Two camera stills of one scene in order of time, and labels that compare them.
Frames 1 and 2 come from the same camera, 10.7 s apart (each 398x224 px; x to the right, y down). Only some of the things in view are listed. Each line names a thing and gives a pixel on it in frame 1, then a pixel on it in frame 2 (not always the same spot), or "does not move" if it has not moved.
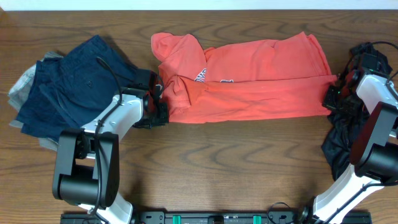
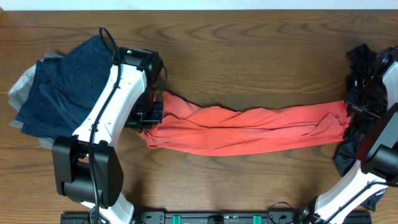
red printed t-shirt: (285, 77) → (188, 129)
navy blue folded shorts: (66, 92) does not move
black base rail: (219, 217) does not move
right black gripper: (328, 102) → (351, 100)
